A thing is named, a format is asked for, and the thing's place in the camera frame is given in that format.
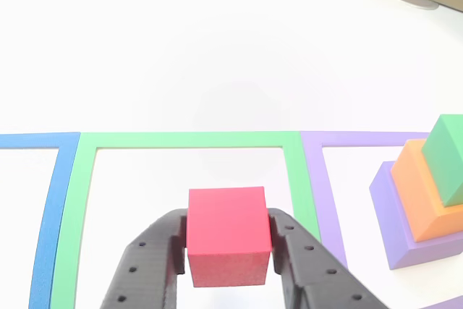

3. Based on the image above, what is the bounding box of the small red cube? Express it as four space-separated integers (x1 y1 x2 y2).
186 185 273 288

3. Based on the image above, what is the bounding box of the green cube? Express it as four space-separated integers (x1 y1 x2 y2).
421 114 463 208

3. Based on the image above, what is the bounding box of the large purple cube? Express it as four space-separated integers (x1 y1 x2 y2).
368 160 463 271

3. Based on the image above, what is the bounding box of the orange cube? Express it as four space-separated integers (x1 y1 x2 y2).
391 138 463 244

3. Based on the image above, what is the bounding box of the blue square frame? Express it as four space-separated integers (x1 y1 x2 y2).
0 132 81 309

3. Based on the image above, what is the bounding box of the purple square frame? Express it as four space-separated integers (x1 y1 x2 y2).
300 130 463 309

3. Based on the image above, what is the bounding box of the green square frame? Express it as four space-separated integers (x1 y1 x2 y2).
50 131 323 309

